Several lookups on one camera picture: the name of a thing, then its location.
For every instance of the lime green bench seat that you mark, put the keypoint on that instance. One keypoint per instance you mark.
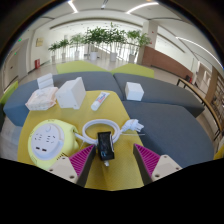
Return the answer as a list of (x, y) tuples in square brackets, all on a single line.
[(8, 95)]

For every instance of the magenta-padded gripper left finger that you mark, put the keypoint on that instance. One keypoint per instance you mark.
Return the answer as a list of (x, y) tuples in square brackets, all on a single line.
[(63, 168)]

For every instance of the long curved grey seat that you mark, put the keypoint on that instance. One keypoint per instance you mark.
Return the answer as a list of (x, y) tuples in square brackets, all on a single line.
[(18, 101)]

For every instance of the row of potted plants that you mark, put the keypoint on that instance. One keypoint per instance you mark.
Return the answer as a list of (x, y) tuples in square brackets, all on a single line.
[(98, 36)]

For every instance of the round yellow-green power strip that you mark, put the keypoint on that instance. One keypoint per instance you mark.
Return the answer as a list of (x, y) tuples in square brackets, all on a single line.
[(50, 141)]

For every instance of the wooden bench with black legs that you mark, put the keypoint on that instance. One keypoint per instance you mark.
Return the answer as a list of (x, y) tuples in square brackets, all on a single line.
[(200, 96)]

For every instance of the white box with flap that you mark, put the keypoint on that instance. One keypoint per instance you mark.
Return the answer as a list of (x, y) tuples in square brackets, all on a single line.
[(70, 95)]

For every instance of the grey seat with pointed end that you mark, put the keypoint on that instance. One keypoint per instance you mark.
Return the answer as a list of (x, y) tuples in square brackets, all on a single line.
[(166, 93)]

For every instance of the wooden shelf unit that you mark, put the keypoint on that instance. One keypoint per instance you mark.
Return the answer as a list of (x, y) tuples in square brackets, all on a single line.
[(216, 96)]

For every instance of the green exit sign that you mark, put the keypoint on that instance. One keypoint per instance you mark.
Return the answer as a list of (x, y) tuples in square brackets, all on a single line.
[(19, 40)]

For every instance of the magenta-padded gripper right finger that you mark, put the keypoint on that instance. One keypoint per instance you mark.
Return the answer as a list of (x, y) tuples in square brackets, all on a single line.
[(165, 166)]

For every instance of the stack of white packs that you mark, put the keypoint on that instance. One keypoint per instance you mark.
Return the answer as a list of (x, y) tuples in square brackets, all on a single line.
[(45, 81)]

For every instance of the small white cube box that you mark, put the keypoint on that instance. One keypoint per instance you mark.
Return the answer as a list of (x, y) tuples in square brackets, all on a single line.
[(134, 91)]

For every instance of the framed wall picture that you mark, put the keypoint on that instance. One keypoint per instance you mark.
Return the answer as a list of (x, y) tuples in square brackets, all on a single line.
[(39, 42)]

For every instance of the wide grey seat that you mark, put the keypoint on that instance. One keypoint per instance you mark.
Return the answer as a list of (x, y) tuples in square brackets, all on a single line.
[(173, 133)]

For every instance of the ceiling light strips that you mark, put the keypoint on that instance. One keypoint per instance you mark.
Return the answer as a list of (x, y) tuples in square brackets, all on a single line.
[(141, 6)]

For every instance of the red bin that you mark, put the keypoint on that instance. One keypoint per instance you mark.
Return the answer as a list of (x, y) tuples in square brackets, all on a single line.
[(37, 64)]

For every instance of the pink wet wipes pack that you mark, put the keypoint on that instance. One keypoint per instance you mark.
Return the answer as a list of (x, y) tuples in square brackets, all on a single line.
[(41, 99)]

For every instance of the white tube with red print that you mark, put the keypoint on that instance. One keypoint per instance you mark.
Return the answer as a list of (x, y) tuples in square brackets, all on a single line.
[(99, 101)]

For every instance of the black charger block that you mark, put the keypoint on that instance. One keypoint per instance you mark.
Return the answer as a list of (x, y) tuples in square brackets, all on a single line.
[(105, 146)]

